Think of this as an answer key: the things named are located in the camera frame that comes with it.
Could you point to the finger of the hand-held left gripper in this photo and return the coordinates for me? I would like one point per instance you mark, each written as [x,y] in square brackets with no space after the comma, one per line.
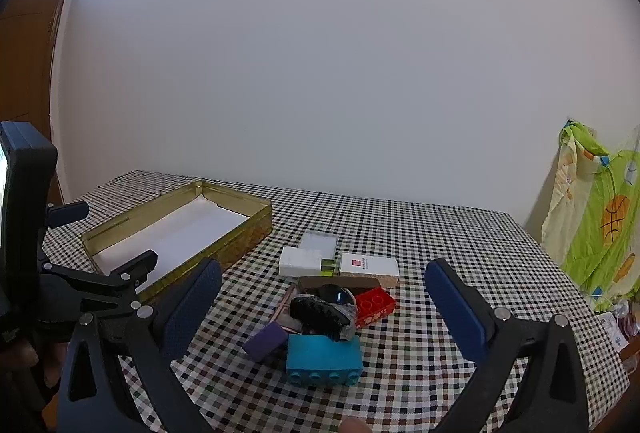
[131,270]
[70,212]

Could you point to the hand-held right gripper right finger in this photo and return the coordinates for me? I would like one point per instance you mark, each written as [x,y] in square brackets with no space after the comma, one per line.
[455,313]

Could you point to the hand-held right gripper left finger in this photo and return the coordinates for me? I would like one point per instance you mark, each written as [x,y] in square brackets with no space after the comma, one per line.
[196,308]

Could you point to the purple block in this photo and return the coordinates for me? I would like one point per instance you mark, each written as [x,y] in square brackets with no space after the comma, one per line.
[265,341]

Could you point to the red building block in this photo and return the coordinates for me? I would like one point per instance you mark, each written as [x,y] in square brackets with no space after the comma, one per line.
[376,305]

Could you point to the copper framed box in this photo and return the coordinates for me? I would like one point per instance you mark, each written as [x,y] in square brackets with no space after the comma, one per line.
[284,315]

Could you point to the white box with red label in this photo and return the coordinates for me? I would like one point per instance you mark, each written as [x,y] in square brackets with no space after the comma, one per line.
[375,267]

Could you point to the gold tin box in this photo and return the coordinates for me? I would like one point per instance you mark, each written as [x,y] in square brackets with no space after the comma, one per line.
[250,233]

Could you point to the white plug charger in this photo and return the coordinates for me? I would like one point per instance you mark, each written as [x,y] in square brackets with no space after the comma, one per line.
[300,261]

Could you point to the black patterned hair clip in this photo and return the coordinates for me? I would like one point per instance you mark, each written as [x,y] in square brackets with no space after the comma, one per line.
[325,313]

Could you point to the blue building block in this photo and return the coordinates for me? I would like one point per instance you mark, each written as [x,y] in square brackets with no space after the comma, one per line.
[320,354]

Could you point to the translucent white plastic box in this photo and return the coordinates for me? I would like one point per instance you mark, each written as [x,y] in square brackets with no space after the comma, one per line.
[317,243]

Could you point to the person's left hand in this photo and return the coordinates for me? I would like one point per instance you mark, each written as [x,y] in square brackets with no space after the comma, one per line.
[35,363]

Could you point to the person's right hand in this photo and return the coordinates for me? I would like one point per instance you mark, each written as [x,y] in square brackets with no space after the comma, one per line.
[356,427]

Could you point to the white paper liner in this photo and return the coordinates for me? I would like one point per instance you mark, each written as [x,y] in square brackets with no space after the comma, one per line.
[200,228]

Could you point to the checkered tablecloth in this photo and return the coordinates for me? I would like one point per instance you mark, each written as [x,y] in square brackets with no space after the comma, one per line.
[450,233]

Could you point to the wooden door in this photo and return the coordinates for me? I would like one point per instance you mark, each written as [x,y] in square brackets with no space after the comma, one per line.
[25,53]

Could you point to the clear plastic bag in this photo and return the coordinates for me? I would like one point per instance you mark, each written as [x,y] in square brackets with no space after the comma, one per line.
[617,328]

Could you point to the green printed blanket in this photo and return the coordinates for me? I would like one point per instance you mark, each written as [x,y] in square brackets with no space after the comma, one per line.
[600,213]

